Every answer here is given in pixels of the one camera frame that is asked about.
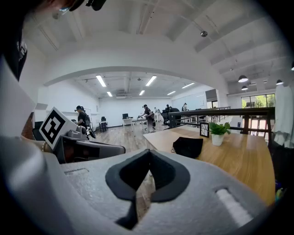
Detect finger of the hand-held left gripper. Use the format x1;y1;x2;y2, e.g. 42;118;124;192
56;135;126;164

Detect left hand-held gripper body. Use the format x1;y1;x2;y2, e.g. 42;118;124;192
39;106;88;150

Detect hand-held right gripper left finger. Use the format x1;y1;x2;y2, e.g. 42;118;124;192
43;148;151;235

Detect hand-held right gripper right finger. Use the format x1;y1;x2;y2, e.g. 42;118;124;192
136;149;271;235

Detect black drawstring bag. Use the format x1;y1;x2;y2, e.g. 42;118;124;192
170;136;204;159

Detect person's left forearm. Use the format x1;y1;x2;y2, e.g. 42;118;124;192
21;134;55;154

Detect green plant in white pot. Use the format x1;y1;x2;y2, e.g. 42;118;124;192
208;122;231;147

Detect group of ceiling tube lights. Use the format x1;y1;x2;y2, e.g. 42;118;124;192
96;74;196;97

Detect person's black shirt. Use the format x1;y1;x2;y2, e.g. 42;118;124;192
0;0;28;81

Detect teal plastic trinket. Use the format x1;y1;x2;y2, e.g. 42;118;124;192
275;181;285;201

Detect black metal balcony railing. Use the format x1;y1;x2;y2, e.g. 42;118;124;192
168;107;276;147

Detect glass entrance doors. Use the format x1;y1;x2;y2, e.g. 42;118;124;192
241;93;276;136

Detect white garment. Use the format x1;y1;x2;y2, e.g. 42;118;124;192
272;84;294;149

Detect black picture frame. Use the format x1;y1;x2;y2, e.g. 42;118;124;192
199;122;210;139

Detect black head-mounted camera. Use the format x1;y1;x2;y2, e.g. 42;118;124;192
68;0;107;11

